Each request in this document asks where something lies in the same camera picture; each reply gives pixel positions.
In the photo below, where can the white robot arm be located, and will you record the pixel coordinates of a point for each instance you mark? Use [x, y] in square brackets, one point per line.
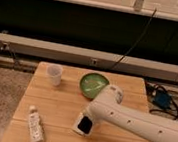
[108, 106]

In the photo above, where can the green plate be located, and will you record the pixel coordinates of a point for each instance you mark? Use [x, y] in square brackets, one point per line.
[92, 83]

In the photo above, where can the translucent plastic cup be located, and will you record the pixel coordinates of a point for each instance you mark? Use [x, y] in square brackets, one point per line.
[54, 71]

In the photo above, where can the white plastic bottle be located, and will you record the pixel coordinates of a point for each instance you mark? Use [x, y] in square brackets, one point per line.
[35, 125]

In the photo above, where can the blue power adapter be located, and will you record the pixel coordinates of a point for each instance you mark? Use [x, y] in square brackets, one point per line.
[162, 99]

